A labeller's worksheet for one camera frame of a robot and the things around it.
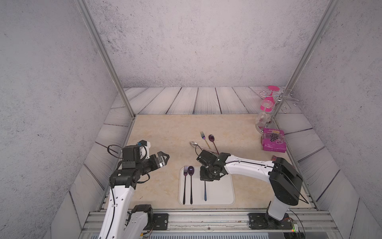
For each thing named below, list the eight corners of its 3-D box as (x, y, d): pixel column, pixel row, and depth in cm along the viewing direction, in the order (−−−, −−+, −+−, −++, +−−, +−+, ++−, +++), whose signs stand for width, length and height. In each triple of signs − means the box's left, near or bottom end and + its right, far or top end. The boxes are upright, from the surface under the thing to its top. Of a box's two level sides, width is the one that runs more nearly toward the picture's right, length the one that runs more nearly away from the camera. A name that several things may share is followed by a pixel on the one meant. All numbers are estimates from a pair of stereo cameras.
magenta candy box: (262, 150, 100) (265, 145, 95) (262, 132, 110) (264, 126, 106) (282, 155, 98) (287, 150, 93) (280, 135, 108) (284, 130, 103)
